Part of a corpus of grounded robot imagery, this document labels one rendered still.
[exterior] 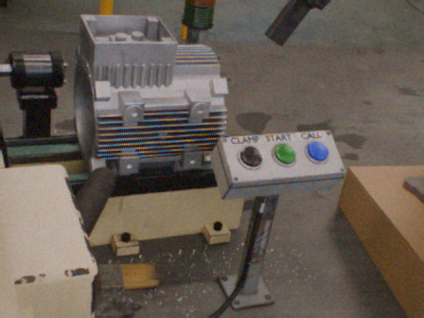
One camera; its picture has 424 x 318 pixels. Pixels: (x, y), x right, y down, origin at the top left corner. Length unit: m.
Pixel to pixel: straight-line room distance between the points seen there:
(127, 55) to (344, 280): 0.51
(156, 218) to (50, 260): 0.81
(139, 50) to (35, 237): 0.67
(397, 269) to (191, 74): 0.45
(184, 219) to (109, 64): 0.31
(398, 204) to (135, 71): 0.51
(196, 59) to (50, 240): 0.75
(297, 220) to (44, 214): 0.94
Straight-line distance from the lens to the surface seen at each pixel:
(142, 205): 1.10
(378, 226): 1.19
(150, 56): 0.99
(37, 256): 0.32
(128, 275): 1.07
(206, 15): 1.36
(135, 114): 0.97
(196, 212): 1.14
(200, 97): 1.00
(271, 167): 0.89
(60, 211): 0.34
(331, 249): 1.21
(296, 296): 1.10
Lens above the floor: 1.52
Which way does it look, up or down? 32 degrees down
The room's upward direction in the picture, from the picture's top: 10 degrees clockwise
